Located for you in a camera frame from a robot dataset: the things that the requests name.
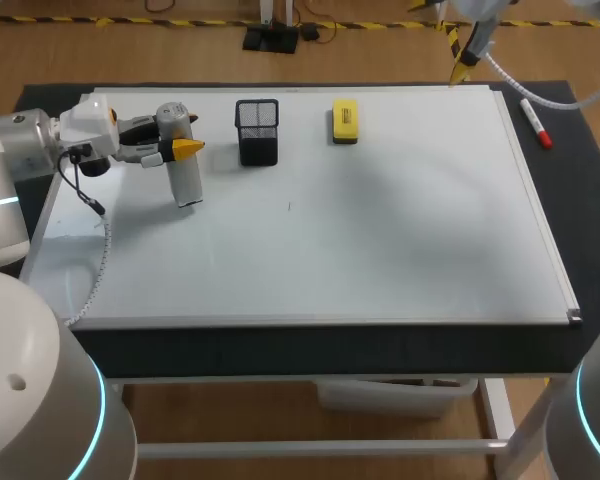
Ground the yellow whiteboard eraser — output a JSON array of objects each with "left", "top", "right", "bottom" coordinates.
[{"left": 327, "top": 98, "right": 362, "bottom": 147}]

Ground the white cable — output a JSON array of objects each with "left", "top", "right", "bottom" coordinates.
[
  {"left": 483, "top": 48, "right": 600, "bottom": 112},
  {"left": 62, "top": 199, "right": 113, "bottom": 329}
]

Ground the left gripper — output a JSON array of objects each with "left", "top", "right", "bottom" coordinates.
[{"left": 58, "top": 94, "right": 207, "bottom": 178}]

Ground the white plastic bin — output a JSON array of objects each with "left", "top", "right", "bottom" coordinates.
[{"left": 316, "top": 377, "right": 480, "bottom": 420}]

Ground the red-capped white marker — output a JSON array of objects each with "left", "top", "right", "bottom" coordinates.
[{"left": 518, "top": 97, "right": 554, "bottom": 150}]

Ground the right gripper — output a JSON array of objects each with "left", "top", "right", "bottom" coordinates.
[{"left": 448, "top": 0, "right": 520, "bottom": 87}]

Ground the black mesh cup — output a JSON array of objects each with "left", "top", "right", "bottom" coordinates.
[{"left": 234, "top": 98, "right": 281, "bottom": 168}]

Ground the black foot pedal base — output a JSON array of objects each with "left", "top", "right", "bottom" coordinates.
[{"left": 241, "top": 20, "right": 300, "bottom": 56}]

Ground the large whiteboard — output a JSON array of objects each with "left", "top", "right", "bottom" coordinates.
[{"left": 18, "top": 84, "right": 583, "bottom": 332}]

